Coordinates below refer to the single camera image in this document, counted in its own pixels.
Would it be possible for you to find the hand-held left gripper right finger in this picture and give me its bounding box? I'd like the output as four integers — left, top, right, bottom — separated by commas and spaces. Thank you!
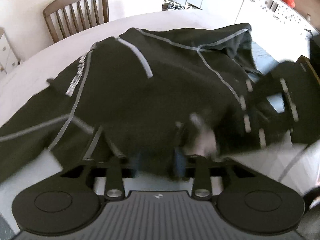
174, 147, 253, 202

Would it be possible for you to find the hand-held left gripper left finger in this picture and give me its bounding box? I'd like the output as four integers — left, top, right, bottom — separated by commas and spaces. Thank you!
62, 126, 140, 202

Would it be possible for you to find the dark grey long-sleeve top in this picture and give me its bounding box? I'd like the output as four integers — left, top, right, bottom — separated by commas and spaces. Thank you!
0, 22, 295, 183

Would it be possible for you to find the row of shoes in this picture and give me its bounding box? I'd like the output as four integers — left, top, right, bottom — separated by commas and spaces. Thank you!
162, 0, 200, 11

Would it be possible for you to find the white drawer cabinet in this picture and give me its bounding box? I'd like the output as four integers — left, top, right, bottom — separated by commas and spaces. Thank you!
0, 27, 21, 74

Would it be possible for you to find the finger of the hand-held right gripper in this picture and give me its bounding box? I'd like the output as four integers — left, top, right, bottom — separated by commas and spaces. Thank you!
245, 61, 298, 98
240, 97, 294, 152

